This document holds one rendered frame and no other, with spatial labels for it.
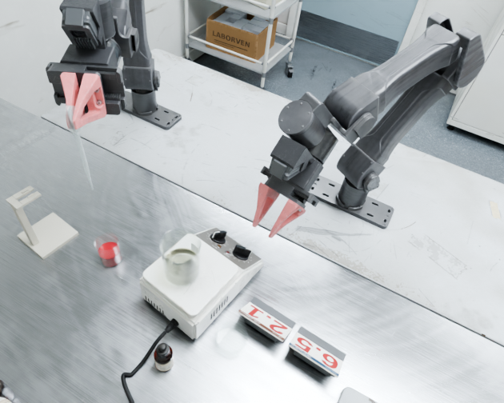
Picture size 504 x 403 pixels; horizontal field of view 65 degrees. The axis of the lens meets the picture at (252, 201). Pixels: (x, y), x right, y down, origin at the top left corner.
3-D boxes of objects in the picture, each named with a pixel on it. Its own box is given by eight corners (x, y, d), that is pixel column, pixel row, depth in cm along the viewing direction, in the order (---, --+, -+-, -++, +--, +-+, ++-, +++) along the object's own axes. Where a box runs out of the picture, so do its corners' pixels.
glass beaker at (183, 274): (165, 256, 68) (162, 225, 62) (202, 258, 69) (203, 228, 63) (159, 293, 64) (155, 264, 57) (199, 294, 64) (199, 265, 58)
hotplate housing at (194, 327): (214, 233, 83) (214, 208, 77) (263, 268, 79) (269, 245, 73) (131, 308, 70) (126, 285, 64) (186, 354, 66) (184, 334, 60)
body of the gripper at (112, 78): (118, 73, 56) (127, 48, 61) (42, 68, 54) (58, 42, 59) (125, 112, 60) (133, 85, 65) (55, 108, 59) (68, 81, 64)
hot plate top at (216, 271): (190, 233, 73) (190, 230, 72) (241, 270, 68) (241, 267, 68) (140, 277, 66) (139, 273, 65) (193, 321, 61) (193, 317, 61)
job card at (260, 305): (254, 297, 74) (256, 285, 71) (295, 323, 71) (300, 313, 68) (235, 322, 70) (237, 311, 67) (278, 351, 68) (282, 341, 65)
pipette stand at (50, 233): (54, 214, 82) (35, 169, 73) (79, 234, 79) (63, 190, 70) (18, 237, 77) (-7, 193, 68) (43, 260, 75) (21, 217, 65)
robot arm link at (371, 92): (353, 121, 61) (499, 19, 65) (317, 92, 66) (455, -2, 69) (354, 165, 72) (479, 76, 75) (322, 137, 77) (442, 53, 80)
